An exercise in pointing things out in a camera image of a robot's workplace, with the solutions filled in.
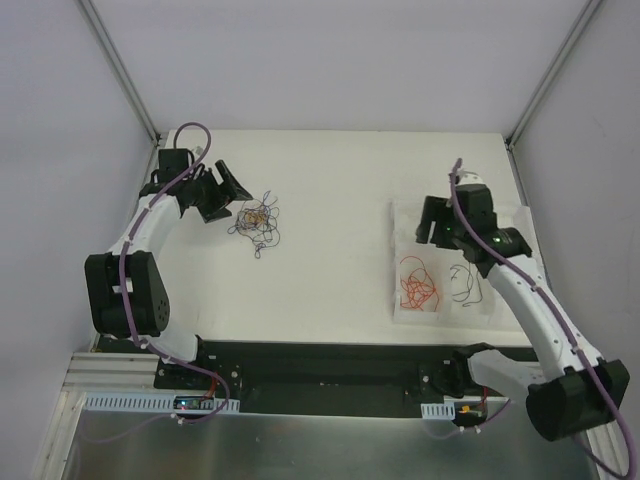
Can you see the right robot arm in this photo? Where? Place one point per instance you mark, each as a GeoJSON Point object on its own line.
{"type": "Point", "coordinates": [574, 388]}

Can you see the white compartment tray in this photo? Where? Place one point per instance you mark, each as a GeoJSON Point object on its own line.
{"type": "Point", "coordinates": [438, 287]}

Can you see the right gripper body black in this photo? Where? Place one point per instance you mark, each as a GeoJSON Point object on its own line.
{"type": "Point", "coordinates": [431, 220]}

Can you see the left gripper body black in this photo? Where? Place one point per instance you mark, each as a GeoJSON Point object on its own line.
{"type": "Point", "coordinates": [218, 195]}

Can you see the aluminium frame post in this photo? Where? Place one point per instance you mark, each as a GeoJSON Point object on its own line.
{"type": "Point", "coordinates": [569, 44]}
{"type": "Point", "coordinates": [118, 68]}

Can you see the left aluminium frame post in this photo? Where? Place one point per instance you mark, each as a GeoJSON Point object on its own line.
{"type": "Point", "coordinates": [118, 68]}

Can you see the right aluminium frame post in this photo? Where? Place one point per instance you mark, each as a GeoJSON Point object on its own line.
{"type": "Point", "coordinates": [569, 44]}

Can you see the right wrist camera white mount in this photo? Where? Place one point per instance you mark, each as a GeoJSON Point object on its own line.
{"type": "Point", "coordinates": [466, 177]}

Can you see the right white cable duct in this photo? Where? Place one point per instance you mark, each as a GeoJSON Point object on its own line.
{"type": "Point", "coordinates": [445, 411]}

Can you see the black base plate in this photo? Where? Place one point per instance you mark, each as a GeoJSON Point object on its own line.
{"type": "Point", "coordinates": [326, 379]}

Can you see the left white cable duct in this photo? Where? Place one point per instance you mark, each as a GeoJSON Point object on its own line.
{"type": "Point", "coordinates": [159, 403]}

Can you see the white cable duct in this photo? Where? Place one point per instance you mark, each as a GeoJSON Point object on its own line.
{"type": "Point", "coordinates": [159, 403]}
{"type": "Point", "coordinates": [445, 411]}

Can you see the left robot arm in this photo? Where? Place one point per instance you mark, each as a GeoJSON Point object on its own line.
{"type": "Point", "coordinates": [127, 296]}

